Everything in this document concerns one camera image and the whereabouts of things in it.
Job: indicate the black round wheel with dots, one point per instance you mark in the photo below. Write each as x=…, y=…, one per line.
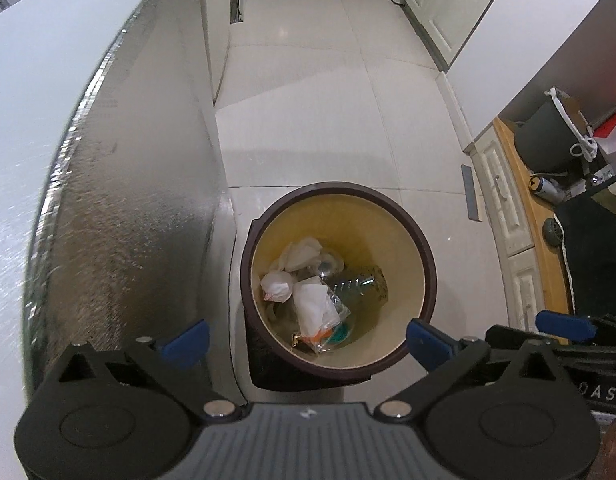
x=553, y=231

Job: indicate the wooden bench top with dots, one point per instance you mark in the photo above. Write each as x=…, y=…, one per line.
x=533, y=220

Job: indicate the white bench drawers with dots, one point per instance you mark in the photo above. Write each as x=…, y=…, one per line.
x=508, y=225

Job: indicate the teal snack wrapper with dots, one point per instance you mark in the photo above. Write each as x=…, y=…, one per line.
x=338, y=337

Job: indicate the white paper wad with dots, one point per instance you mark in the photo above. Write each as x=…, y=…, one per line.
x=277, y=286

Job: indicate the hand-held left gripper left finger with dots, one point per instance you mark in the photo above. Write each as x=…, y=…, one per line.
x=185, y=342

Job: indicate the silver can on bench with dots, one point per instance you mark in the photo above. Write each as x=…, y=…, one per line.
x=545, y=185

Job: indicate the white plastic bag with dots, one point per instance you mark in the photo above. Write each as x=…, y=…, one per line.
x=300, y=255

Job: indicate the clear plastic bottle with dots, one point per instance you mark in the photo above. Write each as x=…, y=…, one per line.
x=360, y=287

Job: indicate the clear zip bag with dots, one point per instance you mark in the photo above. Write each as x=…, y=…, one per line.
x=315, y=307

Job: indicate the white kitchen cabinet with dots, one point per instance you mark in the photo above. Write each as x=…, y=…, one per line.
x=453, y=5

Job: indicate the yellow plastic trash bin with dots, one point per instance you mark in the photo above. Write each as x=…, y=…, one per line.
x=413, y=280

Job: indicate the dark grey bucket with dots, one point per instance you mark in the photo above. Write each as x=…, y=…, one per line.
x=543, y=140

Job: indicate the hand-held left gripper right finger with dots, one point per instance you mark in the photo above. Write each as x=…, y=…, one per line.
x=428, y=344

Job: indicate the red and white paper bag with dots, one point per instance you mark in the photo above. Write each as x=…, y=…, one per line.
x=613, y=135

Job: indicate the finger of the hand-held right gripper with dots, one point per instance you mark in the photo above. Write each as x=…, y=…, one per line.
x=513, y=337
x=565, y=325

